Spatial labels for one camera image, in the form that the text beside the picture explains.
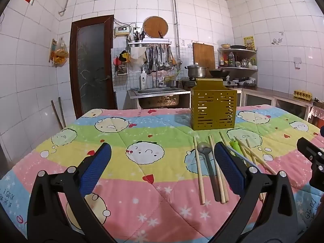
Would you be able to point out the yellow wall poster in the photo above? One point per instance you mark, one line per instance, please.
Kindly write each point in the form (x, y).
(249, 43)

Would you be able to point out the metal wall rack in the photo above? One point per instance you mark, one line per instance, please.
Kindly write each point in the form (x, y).
(149, 43)

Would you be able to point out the gas stove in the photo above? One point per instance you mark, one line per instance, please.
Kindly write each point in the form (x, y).
(230, 82)

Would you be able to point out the white soap bottle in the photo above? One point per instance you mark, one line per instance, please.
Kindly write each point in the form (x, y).
(143, 79)

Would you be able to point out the wall hook sticker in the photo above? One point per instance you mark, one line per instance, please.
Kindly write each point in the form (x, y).
(277, 40)

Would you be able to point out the white wall controller box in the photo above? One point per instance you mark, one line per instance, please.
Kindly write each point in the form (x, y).
(121, 31)

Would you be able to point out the white plastic bag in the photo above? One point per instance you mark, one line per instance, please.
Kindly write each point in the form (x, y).
(138, 55)

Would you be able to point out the round wooden cutting board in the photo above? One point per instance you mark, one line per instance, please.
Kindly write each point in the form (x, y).
(155, 26)

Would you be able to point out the stainless steel sink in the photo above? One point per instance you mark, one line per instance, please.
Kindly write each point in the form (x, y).
(157, 98)

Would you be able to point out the hanging bag of oranges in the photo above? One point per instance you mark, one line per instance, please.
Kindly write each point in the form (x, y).
(60, 54)

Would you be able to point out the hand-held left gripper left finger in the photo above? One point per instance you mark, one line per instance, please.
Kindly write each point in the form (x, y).
(97, 164)

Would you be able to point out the rectangular wooden cutting board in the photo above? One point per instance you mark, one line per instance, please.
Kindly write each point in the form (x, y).
(203, 55)

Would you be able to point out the black wok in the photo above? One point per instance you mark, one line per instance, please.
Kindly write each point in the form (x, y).
(219, 73)

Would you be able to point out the corner wall shelf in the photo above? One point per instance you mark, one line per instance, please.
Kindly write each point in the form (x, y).
(238, 67)

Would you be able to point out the row of hanging kitchen utensils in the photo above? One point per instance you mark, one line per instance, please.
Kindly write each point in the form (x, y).
(159, 58)

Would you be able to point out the yellow hanging glove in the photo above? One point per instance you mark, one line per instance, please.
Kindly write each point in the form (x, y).
(123, 56)

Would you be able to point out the yellow egg carton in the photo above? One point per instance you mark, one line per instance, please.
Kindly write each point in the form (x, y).
(302, 94)

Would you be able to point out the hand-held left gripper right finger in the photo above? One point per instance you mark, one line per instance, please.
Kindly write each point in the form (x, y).
(229, 167)

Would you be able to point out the steel pot with lid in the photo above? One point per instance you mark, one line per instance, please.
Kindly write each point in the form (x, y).
(196, 72)

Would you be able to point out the brown door with frosted glass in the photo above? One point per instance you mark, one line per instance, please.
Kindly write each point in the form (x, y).
(92, 68)

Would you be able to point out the white wall pipe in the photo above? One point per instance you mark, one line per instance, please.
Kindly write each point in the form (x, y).
(176, 25)

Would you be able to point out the colourful cartoon printed blanket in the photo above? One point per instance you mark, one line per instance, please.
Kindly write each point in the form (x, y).
(151, 202)

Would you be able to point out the kitchen counter cabinet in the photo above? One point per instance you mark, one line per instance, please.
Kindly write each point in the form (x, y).
(278, 100)

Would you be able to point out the golden perforated utensil holder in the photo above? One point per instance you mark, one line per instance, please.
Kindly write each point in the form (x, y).
(214, 106)

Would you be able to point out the small steel pot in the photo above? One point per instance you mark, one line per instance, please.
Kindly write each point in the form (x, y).
(172, 83)

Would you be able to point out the red lace cloth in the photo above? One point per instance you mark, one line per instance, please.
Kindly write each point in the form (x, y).
(316, 112)

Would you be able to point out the wooden stick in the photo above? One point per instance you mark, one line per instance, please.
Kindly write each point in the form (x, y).
(57, 115)
(62, 111)

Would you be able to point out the steel faucet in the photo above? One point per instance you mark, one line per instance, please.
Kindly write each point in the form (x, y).
(159, 78)

